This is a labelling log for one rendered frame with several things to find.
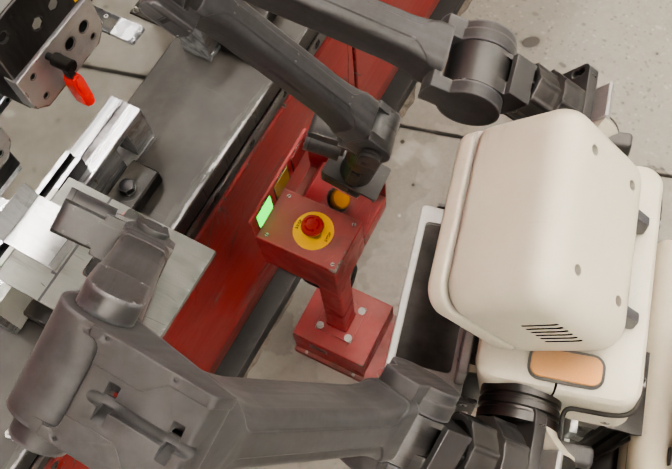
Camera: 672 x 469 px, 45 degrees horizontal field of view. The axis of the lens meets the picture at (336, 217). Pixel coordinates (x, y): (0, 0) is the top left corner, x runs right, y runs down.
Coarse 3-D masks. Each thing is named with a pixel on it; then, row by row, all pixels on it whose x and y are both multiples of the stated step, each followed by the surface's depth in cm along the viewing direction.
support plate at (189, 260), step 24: (96, 192) 119; (144, 216) 117; (192, 240) 115; (24, 264) 115; (72, 264) 115; (168, 264) 114; (192, 264) 114; (24, 288) 114; (72, 288) 113; (168, 288) 112; (192, 288) 112; (168, 312) 111
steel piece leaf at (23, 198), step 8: (24, 184) 117; (16, 192) 116; (24, 192) 117; (32, 192) 118; (16, 200) 117; (24, 200) 118; (32, 200) 119; (8, 208) 116; (16, 208) 117; (24, 208) 118; (0, 216) 115; (8, 216) 116; (16, 216) 117; (0, 224) 116; (8, 224) 117; (0, 232) 116; (8, 232) 117
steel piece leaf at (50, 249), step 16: (32, 208) 119; (48, 208) 118; (16, 224) 118; (32, 224) 117; (48, 224) 117; (16, 240) 117; (32, 240) 116; (48, 240) 116; (64, 240) 116; (32, 256) 115; (48, 256) 115; (64, 256) 115
